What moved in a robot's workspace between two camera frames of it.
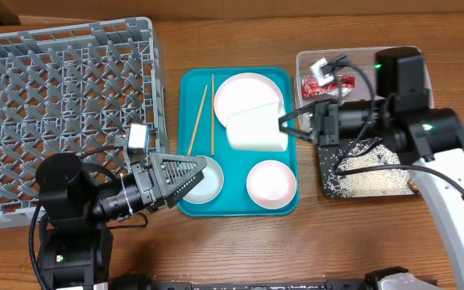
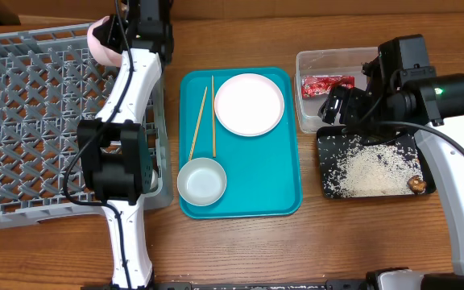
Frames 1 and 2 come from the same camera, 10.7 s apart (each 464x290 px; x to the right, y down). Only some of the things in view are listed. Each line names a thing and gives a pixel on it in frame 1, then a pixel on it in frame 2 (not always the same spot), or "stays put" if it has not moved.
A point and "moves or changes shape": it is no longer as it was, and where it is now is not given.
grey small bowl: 209,188 stays put
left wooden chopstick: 199,119 stays put
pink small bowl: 271,184 -> 99,50
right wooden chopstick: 213,119 stays put
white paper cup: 257,128 moves or changes shape
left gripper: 158,159 -> 114,39
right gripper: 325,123 -> 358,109
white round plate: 246,90 stays put
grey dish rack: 66,89 stays put
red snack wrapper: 311,86 stays put
